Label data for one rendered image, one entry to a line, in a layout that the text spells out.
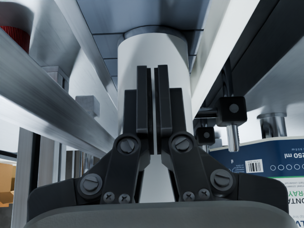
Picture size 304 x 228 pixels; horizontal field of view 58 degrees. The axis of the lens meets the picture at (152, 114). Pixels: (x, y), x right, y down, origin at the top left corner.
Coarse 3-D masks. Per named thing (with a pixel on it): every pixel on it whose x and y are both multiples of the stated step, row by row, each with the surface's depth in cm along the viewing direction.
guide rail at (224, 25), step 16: (224, 0) 11; (240, 0) 10; (256, 0) 10; (208, 16) 14; (224, 16) 11; (240, 16) 11; (208, 32) 14; (224, 32) 12; (240, 32) 12; (208, 48) 14; (224, 48) 14; (208, 64) 16; (192, 80) 21; (208, 80) 18; (192, 96) 22; (192, 112) 27
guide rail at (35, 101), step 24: (0, 48) 5; (0, 72) 5; (24, 72) 6; (0, 96) 5; (24, 96) 6; (48, 96) 8; (24, 120) 7; (48, 120) 8; (72, 120) 10; (72, 144) 12; (96, 144) 14
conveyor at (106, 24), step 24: (96, 0) 15; (120, 0) 15; (144, 0) 15; (168, 0) 16; (192, 0) 16; (96, 24) 18; (120, 24) 18; (144, 24) 18; (168, 24) 18; (192, 24) 18; (192, 48) 21
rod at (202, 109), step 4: (200, 108) 31; (204, 108) 31; (208, 108) 31; (212, 108) 31; (216, 108) 31; (200, 112) 31; (204, 112) 31; (208, 112) 31; (212, 112) 31; (216, 112) 31; (196, 116) 31; (200, 116) 31; (204, 116) 31; (208, 116) 31; (212, 116) 31; (216, 116) 31
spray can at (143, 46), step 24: (120, 48) 19; (144, 48) 18; (168, 48) 18; (120, 72) 18; (168, 72) 17; (120, 96) 18; (120, 120) 18; (192, 120) 18; (144, 192) 15; (168, 192) 15
